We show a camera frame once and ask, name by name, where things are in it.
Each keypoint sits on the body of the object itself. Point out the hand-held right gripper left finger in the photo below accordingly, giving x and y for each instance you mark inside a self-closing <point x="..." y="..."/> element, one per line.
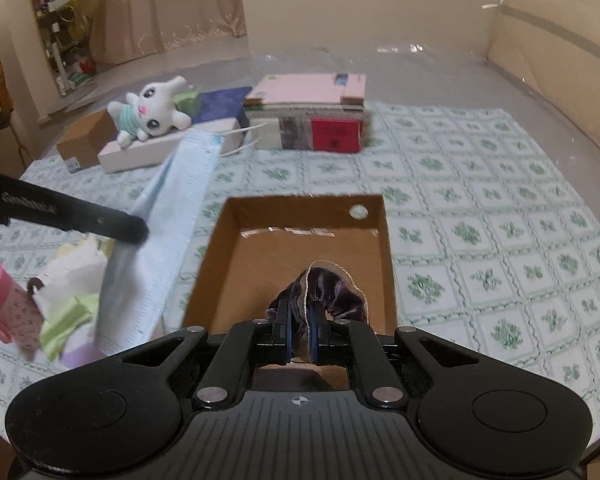
<point x="288" y="345"/>

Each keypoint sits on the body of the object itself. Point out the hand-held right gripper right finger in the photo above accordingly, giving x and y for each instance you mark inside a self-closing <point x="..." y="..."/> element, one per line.
<point x="316" y="347"/>

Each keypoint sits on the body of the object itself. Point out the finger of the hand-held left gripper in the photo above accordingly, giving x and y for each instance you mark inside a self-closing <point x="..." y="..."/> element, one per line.
<point x="115" y="227"/>

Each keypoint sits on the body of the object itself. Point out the purple velvet scrunchie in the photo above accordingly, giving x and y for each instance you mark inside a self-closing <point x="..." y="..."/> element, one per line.
<point x="330" y="290"/>

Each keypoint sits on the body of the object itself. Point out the white cloth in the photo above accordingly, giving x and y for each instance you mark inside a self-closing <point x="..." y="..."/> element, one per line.
<point x="70" y="275"/>

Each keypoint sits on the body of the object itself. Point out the blue face mask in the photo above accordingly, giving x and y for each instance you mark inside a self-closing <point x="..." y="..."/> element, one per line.
<point x="175" y="200"/>

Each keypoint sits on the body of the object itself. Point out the long white box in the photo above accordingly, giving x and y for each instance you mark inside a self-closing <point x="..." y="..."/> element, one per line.
<point x="140" y="152"/>

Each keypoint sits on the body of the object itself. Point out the closed brown cardboard box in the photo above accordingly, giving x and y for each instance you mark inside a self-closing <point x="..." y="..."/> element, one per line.
<point x="82" y="142"/>

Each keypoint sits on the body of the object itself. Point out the pink printed bottle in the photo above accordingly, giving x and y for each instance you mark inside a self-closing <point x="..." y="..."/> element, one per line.
<point x="10" y="305"/>

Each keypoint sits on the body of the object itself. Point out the green striped sock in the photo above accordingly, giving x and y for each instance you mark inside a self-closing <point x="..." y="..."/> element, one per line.
<point x="65" y="327"/>

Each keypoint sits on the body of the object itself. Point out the white plush bunny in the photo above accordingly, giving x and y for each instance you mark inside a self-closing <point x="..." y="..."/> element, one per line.
<point x="145" y="110"/>

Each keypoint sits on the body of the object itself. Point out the lavender cloth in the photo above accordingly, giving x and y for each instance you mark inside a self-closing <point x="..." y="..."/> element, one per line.
<point x="82" y="356"/>

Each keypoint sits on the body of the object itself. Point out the green tissue pack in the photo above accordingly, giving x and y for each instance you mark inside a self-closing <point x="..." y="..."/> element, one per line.
<point x="190" y="100"/>

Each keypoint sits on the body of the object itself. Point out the dark blue book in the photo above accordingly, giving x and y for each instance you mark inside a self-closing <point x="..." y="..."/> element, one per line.
<point x="222" y="102"/>

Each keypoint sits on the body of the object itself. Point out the plastic covered standing fan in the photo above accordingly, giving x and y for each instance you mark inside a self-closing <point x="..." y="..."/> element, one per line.
<point x="77" y="20"/>

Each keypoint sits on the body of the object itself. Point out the wooden bookshelf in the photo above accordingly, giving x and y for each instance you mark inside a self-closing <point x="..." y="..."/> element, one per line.
<point x="47" y="0"/>

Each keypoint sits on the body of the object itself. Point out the green floral blanket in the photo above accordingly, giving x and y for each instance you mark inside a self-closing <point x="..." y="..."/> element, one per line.
<point x="480" y="210"/>

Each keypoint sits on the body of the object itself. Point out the red and grey book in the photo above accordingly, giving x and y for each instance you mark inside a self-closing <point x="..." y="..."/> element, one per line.
<point x="330" y="132"/>

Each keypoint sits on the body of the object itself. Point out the thin pale book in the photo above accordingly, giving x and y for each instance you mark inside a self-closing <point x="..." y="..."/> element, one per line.
<point x="305" y="110"/>

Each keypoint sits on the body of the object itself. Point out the beige curtain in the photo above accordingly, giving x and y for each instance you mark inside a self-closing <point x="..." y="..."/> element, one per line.
<point x="170" y="5"/>

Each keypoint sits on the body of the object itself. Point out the pink book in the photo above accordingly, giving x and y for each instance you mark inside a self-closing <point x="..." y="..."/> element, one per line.
<point x="300" y="87"/>

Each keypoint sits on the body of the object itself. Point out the plastic wrapped bed headboard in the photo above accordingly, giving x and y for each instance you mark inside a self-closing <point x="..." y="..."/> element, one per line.
<point x="545" y="50"/>

